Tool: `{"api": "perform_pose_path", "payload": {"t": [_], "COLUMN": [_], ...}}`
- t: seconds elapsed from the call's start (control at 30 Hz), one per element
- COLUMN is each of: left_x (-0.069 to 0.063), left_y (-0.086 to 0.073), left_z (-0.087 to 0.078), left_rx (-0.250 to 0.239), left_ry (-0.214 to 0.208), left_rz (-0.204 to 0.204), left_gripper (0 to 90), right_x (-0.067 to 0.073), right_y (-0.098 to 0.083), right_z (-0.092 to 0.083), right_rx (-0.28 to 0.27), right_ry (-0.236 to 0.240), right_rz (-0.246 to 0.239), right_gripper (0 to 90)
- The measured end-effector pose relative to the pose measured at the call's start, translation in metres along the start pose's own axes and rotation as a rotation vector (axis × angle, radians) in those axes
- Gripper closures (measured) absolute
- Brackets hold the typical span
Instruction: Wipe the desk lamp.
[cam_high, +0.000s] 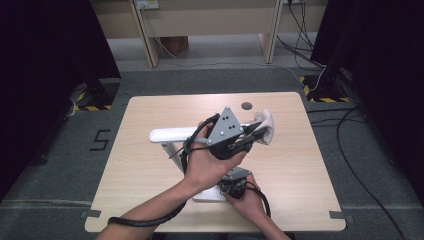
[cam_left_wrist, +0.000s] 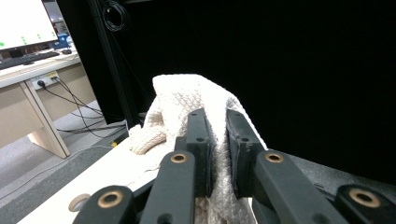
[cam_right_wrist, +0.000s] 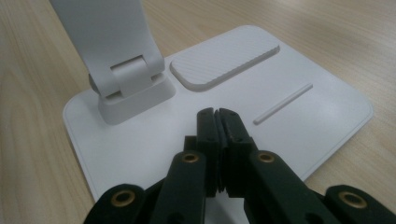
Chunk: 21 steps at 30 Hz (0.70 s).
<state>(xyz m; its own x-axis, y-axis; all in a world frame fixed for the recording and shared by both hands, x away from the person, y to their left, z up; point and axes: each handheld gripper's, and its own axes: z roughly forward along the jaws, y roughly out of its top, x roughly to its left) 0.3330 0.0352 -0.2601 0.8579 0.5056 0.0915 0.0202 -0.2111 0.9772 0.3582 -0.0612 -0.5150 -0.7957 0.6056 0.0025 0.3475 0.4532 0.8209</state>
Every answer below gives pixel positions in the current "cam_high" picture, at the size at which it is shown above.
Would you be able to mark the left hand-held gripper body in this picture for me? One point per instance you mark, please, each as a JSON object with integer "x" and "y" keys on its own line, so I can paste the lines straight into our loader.
{"x": 225, "y": 130}

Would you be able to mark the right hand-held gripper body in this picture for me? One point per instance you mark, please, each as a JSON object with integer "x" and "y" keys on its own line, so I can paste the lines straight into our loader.
{"x": 236, "y": 174}

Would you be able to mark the white desk lamp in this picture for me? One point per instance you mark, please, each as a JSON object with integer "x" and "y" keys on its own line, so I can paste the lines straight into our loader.
{"x": 166, "y": 135}

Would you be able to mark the person's right hand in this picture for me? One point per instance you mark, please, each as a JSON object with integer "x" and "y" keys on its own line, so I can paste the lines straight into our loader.
{"x": 250, "y": 203}

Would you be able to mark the person's left hand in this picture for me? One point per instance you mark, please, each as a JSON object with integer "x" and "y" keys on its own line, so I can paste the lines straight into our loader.
{"x": 203, "y": 168}

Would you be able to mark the black stand base striped tape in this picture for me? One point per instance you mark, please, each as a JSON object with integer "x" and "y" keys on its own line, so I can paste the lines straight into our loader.
{"x": 98, "y": 95}
{"x": 325, "y": 90}

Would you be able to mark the dark tape strip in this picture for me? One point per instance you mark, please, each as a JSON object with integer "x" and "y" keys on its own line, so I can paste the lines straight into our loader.
{"x": 90, "y": 213}
{"x": 340, "y": 215}

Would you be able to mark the black curtain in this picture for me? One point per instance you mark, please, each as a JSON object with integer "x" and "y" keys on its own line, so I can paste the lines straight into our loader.
{"x": 383, "y": 66}
{"x": 43, "y": 83}

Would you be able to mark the white power strip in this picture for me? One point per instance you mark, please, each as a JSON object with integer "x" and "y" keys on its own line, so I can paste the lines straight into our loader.
{"x": 147, "y": 4}

